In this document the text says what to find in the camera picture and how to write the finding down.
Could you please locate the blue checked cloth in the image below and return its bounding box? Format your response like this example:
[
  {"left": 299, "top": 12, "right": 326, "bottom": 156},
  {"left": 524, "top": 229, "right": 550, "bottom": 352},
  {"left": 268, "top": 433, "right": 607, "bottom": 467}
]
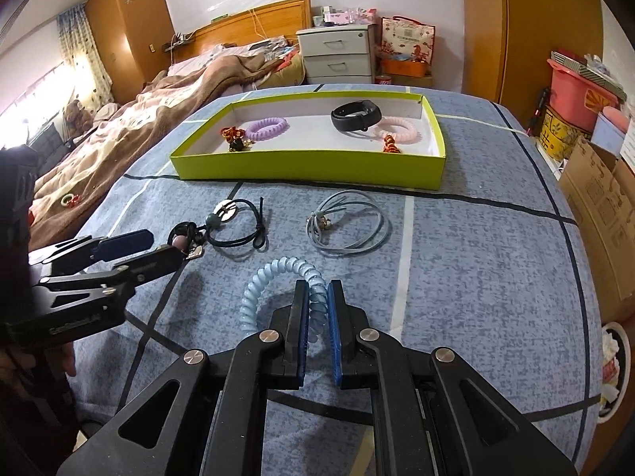
[{"left": 69, "top": 82, "right": 603, "bottom": 476}]

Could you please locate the pink box on nightstand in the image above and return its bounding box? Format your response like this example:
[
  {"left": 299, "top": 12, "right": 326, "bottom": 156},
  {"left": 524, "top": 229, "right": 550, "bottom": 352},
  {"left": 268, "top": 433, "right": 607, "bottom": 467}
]
[{"left": 325, "top": 10, "right": 378, "bottom": 25}]

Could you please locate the grey drawer nightstand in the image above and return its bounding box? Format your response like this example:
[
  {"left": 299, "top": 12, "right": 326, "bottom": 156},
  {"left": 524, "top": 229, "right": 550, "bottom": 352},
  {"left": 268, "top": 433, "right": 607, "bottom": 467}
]
[{"left": 296, "top": 22, "right": 383, "bottom": 85}]

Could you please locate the narrow wooden wardrobe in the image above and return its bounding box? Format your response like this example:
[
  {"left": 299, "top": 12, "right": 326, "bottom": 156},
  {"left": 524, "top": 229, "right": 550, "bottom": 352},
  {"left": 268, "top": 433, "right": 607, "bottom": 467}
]
[{"left": 85, "top": 0, "right": 174, "bottom": 105}]

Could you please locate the black hair tie pink ball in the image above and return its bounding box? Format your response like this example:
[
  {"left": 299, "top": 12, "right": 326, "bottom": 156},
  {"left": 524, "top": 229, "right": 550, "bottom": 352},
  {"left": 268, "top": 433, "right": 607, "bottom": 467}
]
[{"left": 167, "top": 222, "right": 205, "bottom": 259}]

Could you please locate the black hair tie metal disc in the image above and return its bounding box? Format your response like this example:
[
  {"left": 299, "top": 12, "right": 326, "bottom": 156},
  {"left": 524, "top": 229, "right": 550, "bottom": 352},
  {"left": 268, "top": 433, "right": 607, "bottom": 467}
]
[{"left": 206, "top": 197, "right": 269, "bottom": 251}]

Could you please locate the wooden headboard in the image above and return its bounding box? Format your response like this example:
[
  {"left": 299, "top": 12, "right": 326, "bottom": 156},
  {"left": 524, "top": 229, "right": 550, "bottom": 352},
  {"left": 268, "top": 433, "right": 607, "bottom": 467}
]
[{"left": 169, "top": 0, "right": 312, "bottom": 67}]

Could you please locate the orange box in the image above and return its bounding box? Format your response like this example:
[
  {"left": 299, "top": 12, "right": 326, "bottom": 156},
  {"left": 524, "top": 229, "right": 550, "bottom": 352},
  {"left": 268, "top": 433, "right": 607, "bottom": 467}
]
[{"left": 381, "top": 57, "right": 428, "bottom": 77}]

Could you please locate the red patterned gift bag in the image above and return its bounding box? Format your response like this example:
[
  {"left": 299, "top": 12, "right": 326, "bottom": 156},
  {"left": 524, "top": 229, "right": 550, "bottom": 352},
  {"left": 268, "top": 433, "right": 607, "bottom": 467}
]
[{"left": 379, "top": 16, "right": 437, "bottom": 67}]

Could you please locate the brown blanket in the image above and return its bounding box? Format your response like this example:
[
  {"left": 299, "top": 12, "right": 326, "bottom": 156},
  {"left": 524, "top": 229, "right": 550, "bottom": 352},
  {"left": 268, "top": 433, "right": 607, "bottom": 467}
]
[{"left": 30, "top": 44, "right": 303, "bottom": 239}]

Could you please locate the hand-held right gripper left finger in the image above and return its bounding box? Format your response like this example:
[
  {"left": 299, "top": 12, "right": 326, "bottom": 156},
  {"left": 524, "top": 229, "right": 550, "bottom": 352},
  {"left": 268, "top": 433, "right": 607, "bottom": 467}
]
[{"left": 57, "top": 280, "right": 311, "bottom": 476}]

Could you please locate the patterned curtain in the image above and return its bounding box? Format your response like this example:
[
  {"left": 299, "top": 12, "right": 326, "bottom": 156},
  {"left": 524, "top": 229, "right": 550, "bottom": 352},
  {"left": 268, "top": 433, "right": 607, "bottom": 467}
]
[{"left": 56, "top": 4, "right": 115, "bottom": 110}]

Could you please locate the pink plastic bucket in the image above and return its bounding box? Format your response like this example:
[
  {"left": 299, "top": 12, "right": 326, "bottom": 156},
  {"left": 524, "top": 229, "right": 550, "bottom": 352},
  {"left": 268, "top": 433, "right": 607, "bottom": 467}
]
[{"left": 546, "top": 57, "right": 621, "bottom": 132}]

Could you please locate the blue spiral hair tie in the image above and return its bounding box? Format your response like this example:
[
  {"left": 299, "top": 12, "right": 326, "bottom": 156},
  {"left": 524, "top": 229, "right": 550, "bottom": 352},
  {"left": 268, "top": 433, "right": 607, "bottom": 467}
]
[{"left": 239, "top": 257, "right": 331, "bottom": 345}]

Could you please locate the white box pink lid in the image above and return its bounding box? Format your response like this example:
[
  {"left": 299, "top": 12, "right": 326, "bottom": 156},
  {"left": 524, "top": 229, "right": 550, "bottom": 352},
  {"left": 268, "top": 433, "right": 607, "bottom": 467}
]
[{"left": 593, "top": 106, "right": 633, "bottom": 157}]

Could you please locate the purple spiral hair tie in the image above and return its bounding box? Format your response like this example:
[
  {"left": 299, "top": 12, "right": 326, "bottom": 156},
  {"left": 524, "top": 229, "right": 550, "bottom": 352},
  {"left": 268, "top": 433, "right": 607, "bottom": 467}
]
[{"left": 246, "top": 117, "right": 289, "bottom": 140}]

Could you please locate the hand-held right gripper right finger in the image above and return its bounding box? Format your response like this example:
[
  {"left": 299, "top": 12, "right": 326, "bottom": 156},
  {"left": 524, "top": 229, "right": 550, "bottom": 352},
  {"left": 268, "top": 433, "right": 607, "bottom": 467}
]
[{"left": 326, "top": 280, "right": 579, "bottom": 476}]

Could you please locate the yellow patterned box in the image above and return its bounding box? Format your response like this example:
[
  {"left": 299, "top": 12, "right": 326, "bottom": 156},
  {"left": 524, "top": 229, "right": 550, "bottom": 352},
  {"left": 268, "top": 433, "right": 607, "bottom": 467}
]
[{"left": 538, "top": 106, "right": 596, "bottom": 159}]

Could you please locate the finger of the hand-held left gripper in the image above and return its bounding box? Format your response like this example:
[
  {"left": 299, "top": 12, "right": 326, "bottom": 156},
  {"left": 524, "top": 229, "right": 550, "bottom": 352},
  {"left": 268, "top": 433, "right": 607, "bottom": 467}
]
[
  {"left": 30, "top": 229, "right": 154, "bottom": 269},
  {"left": 35, "top": 247, "right": 183, "bottom": 308}
]

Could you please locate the long cardboard box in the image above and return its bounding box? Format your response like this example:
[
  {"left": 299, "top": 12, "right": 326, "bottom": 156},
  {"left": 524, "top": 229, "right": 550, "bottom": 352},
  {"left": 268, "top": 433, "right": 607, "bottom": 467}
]
[{"left": 560, "top": 136, "right": 635, "bottom": 318}]

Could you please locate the thin grey-blue hair tie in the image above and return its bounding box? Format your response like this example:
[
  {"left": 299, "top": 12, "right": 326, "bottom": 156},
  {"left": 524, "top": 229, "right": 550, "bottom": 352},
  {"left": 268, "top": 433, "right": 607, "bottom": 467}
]
[{"left": 306, "top": 190, "right": 389, "bottom": 256}]

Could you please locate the white trash bin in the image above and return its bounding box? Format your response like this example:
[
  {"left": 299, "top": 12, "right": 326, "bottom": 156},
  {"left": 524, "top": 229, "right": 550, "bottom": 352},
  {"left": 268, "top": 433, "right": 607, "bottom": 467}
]
[{"left": 598, "top": 322, "right": 633, "bottom": 422}]

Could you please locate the large wooden wardrobe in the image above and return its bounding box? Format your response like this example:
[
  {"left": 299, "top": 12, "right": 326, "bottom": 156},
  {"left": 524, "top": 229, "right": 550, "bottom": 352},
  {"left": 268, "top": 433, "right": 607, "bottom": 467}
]
[{"left": 460, "top": 0, "right": 611, "bottom": 110}]

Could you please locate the black smart band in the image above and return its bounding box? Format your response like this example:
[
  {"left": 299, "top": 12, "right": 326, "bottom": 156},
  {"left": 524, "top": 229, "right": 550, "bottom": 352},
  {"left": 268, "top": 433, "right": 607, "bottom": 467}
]
[{"left": 331, "top": 102, "right": 383, "bottom": 134}]

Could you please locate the pink spiral hair tie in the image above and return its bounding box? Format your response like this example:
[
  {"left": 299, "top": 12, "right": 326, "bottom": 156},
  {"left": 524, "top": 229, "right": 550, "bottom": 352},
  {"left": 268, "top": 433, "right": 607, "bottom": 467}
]
[{"left": 374, "top": 116, "right": 421, "bottom": 144}]

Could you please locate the yellow pillow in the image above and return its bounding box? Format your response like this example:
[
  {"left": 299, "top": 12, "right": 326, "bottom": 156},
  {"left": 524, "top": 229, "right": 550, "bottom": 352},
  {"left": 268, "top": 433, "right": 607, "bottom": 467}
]
[{"left": 270, "top": 54, "right": 306, "bottom": 87}]

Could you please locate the brown teddy bear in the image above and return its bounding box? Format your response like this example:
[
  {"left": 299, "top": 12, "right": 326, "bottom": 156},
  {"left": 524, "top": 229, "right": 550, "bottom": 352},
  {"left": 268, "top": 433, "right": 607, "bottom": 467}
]
[{"left": 62, "top": 100, "right": 92, "bottom": 132}]

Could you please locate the person's left hand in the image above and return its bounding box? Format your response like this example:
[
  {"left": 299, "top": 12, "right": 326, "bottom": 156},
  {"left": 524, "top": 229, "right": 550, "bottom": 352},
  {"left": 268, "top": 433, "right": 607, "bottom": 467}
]
[{"left": 0, "top": 341, "right": 77, "bottom": 397}]

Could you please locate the green shallow cardboard box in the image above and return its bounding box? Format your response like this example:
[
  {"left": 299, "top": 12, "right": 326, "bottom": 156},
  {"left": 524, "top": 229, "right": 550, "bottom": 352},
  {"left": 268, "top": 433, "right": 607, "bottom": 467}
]
[{"left": 169, "top": 90, "right": 447, "bottom": 190}]

